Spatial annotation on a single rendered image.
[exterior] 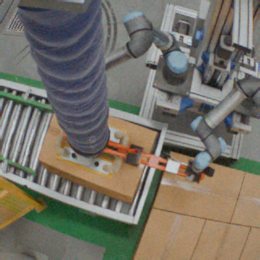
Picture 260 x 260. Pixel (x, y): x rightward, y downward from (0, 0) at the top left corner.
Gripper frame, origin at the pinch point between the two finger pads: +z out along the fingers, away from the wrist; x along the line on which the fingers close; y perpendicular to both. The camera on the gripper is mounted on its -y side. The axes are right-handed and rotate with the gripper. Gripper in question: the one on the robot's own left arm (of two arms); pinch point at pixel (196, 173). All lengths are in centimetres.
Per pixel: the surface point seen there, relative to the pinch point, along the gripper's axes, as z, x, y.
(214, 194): 54, -1, -24
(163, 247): 54, 46, -3
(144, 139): 13.2, -12.4, 33.5
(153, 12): 108, -154, 65
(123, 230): 108, 39, 28
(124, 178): 13.2, 12.1, 36.5
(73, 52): -138, 10, 53
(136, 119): 49, -32, 44
